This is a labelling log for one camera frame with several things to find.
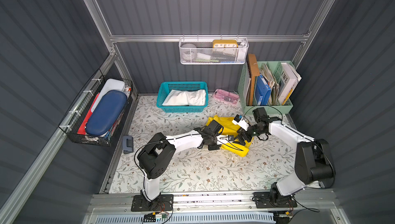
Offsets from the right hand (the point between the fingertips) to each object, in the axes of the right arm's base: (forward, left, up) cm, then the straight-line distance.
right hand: (240, 134), depth 88 cm
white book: (+28, -31, +16) cm, 45 cm away
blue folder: (+26, -16, +10) cm, 32 cm away
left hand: (-3, +12, -4) cm, 13 cm away
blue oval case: (-4, +65, +25) cm, 69 cm away
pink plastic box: (+37, +1, -8) cm, 38 cm away
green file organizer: (+28, -21, +13) cm, 37 cm away
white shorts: (+27, +28, +2) cm, 39 cm away
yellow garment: (+6, +5, -5) cm, 10 cm away
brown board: (+26, -8, +24) cm, 37 cm away
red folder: (-11, +73, +23) cm, 77 cm away
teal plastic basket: (+40, +51, -1) cm, 65 cm away
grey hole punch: (-4, +67, -5) cm, 67 cm away
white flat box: (+13, +69, +27) cm, 75 cm away
